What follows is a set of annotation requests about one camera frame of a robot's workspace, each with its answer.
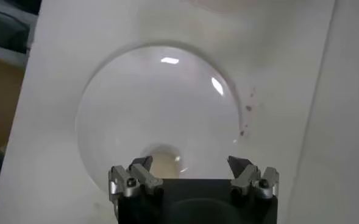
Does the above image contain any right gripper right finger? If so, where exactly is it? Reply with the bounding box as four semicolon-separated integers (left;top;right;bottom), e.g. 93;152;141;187
227;155;280;199

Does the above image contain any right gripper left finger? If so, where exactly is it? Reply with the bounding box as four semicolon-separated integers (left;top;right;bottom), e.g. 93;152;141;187
108;155;164;203

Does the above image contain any white round plate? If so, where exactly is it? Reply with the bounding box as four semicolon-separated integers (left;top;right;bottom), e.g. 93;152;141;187
74;45;243;195

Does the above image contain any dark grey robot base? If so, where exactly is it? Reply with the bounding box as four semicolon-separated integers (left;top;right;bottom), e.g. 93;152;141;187
0;0;43;66

